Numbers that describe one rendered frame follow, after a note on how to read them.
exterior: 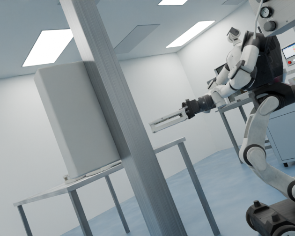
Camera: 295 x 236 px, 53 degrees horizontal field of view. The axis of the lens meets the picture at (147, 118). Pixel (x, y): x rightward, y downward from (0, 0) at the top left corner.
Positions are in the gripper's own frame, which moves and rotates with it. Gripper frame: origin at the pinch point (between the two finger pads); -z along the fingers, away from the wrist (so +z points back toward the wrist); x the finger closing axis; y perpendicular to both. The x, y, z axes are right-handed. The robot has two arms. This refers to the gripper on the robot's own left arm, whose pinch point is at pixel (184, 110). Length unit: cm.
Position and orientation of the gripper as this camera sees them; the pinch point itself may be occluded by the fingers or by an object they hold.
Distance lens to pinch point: 193.6
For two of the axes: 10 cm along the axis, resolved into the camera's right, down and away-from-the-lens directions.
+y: 1.9, 0.1, 9.8
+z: 9.2, -3.5, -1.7
